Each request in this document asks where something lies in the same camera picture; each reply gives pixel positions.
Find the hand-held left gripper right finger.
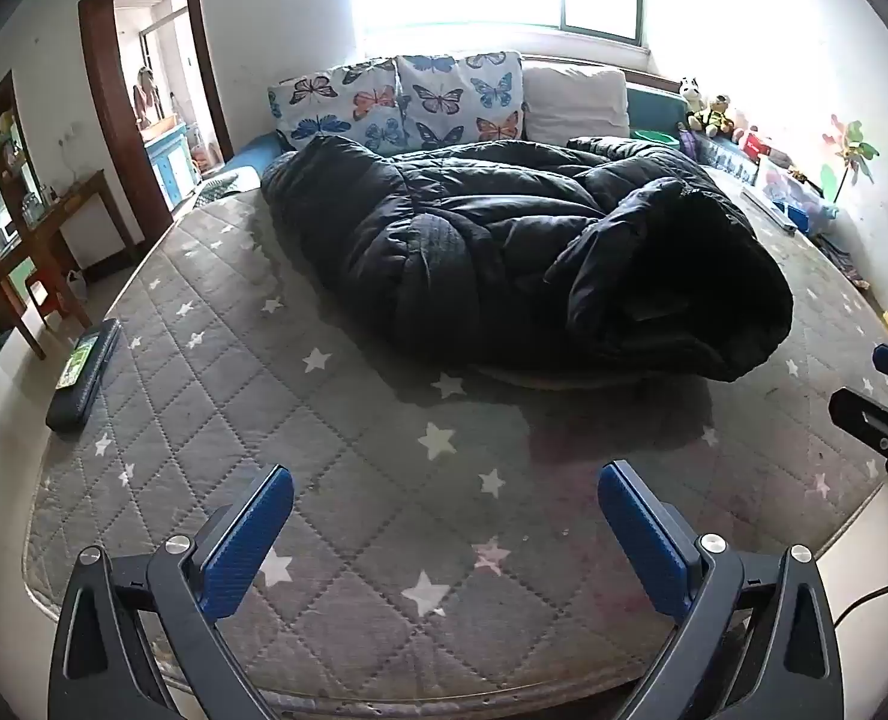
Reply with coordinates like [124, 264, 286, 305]
[598, 460, 844, 720]

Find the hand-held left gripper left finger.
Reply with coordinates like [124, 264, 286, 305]
[48, 463, 295, 720]

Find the black puffer jacket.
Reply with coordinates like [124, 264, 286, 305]
[261, 136, 794, 383]

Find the grey star-print mattress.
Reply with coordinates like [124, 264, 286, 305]
[22, 165, 888, 713]

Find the clear plastic storage box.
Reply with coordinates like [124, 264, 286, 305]
[757, 157, 839, 235]

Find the white flat board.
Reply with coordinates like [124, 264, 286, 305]
[740, 187, 799, 235]

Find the colourful pinwheel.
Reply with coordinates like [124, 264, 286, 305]
[819, 116, 881, 205]

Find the black case with green label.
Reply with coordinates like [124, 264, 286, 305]
[45, 317, 123, 434]

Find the blue patterned box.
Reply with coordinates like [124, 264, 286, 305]
[695, 139, 760, 186]

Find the yellow black plush toy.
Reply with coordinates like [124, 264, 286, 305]
[688, 95, 737, 138]

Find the teal cushion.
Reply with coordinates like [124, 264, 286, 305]
[626, 85, 696, 140]

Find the grey patterned cloth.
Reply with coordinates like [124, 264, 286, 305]
[192, 169, 262, 209]

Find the wooden desk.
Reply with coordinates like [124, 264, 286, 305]
[7, 169, 139, 320]

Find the blue cabinet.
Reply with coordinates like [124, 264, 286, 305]
[144, 120, 194, 208]

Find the blue cushion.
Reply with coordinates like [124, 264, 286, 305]
[221, 131, 289, 175]

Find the white pillow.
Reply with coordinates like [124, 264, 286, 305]
[523, 64, 631, 147]

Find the butterfly print pillow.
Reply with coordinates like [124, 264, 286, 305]
[395, 51, 527, 151]
[267, 58, 409, 155]

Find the black cable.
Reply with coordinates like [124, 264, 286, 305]
[832, 574, 888, 622]

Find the brown door frame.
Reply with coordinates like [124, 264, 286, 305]
[78, 0, 235, 224]

